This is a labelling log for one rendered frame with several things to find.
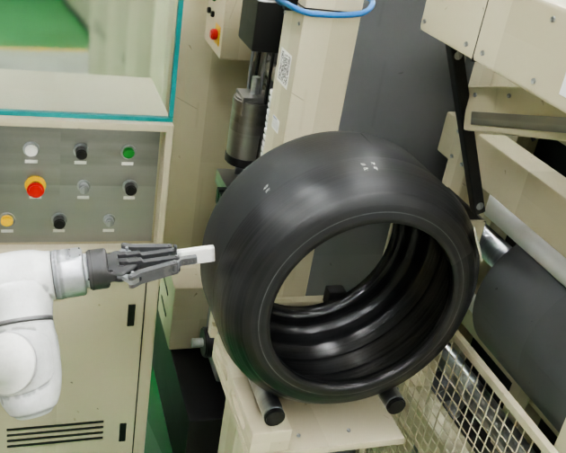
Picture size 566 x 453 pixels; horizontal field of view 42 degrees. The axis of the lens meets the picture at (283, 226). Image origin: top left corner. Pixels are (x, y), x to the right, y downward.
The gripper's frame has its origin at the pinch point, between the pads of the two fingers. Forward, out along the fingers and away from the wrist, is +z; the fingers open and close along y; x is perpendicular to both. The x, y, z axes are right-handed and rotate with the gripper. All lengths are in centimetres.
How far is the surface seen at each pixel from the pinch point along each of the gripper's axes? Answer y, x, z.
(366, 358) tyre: 2, 35, 39
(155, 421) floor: 87, 124, -3
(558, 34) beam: -20, -44, 56
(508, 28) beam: -7, -42, 56
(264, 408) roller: -9.0, 33.6, 11.2
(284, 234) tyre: -10.3, -8.3, 14.3
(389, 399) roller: -10, 37, 39
